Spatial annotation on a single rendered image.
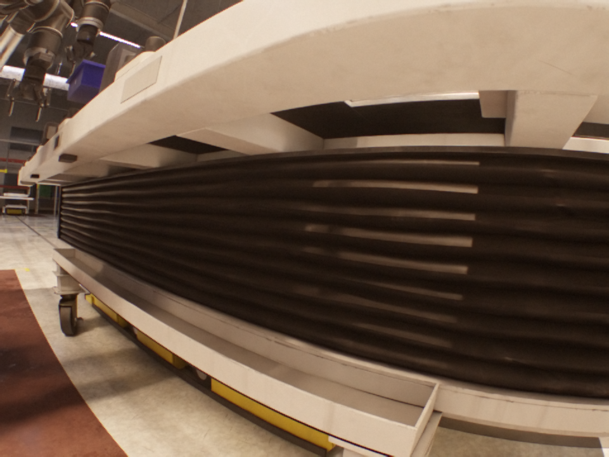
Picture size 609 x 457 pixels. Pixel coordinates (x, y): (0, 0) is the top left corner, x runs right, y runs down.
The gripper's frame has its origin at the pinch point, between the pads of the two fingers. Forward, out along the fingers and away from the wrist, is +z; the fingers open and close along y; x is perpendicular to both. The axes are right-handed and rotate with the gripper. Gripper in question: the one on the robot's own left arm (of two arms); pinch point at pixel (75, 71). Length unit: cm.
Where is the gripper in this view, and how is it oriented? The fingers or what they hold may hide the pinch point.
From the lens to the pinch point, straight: 123.4
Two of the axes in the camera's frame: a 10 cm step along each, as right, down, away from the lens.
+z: -0.7, 10.0, 0.3
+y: 5.6, 0.2, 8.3
